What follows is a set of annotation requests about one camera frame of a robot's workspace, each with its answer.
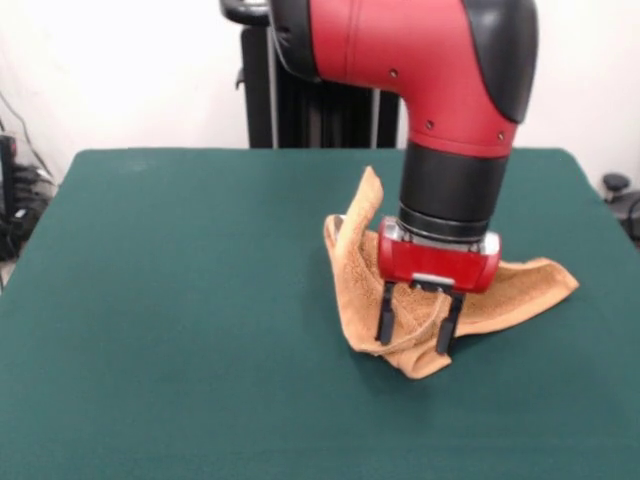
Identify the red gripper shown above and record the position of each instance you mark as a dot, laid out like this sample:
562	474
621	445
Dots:
435	262

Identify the orange terry towel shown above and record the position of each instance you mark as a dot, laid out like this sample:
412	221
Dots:
360	300

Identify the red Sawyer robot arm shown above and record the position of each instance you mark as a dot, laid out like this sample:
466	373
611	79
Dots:
400	50

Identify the black office chair base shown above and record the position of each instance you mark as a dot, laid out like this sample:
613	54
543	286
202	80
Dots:
625	200

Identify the dark green table cloth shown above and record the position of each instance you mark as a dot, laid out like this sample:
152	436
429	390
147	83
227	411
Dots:
150	300

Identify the black electronics box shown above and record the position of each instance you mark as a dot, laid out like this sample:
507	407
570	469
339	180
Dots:
7	175

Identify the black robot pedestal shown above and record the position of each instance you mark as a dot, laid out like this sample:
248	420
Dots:
257	75

